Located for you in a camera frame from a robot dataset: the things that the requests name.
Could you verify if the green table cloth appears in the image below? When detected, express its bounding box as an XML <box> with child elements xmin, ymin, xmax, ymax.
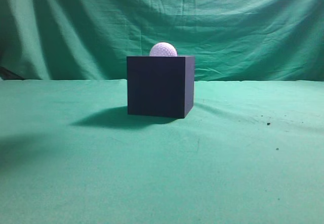
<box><xmin>1</xmin><ymin>80</ymin><xmax>323</xmax><ymax>223</ymax></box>

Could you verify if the green backdrop cloth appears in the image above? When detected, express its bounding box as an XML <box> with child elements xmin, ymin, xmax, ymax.
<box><xmin>1</xmin><ymin>0</ymin><xmax>323</xmax><ymax>81</ymax></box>

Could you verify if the white golf ball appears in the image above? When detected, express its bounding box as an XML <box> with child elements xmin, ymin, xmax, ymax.
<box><xmin>149</xmin><ymin>42</ymin><xmax>178</xmax><ymax>57</ymax></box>

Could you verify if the dark blue cube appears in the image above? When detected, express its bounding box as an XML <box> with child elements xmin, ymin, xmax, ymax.
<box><xmin>127</xmin><ymin>56</ymin><xmax>195</xmax><ymax>118</ymax></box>

